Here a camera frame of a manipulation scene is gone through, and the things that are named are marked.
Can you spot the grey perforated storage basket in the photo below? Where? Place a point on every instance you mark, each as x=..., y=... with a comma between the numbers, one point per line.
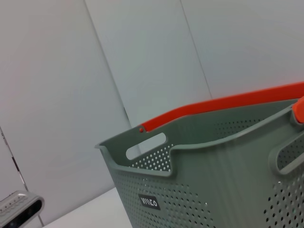
x=225, y=190

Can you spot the left robot arm with camera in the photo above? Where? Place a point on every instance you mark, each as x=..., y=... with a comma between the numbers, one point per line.
x=19, y=209

